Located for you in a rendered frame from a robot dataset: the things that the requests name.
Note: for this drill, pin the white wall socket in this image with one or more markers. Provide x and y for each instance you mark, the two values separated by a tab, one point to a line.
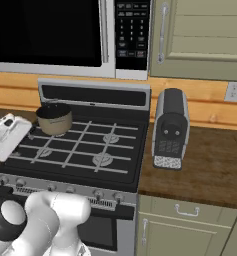
233	91

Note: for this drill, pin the olive green drawer front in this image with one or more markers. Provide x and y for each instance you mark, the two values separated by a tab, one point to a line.
190	210

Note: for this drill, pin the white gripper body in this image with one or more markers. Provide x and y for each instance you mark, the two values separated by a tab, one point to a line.
10	139

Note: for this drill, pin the silver microwave oven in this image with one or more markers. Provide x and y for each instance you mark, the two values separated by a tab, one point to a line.
56	33

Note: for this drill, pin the black and silver stove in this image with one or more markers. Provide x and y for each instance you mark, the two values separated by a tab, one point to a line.
90	150

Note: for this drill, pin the beige pot with dark rim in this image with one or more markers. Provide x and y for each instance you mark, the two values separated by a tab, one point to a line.
55	120

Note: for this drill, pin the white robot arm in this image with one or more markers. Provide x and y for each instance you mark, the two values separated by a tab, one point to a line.
53	216

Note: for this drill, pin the black oven door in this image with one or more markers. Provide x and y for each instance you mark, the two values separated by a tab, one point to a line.
101	231

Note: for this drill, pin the olive green wall cupboard door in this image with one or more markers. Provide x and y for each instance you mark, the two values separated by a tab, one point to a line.
203	36

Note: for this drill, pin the black and silver coffee machine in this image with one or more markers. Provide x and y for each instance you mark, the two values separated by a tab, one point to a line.
171	130

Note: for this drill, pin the silver stove knob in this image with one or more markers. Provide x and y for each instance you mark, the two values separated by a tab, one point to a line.
3	180
118	197
98	193
20	182
70	190
52	187

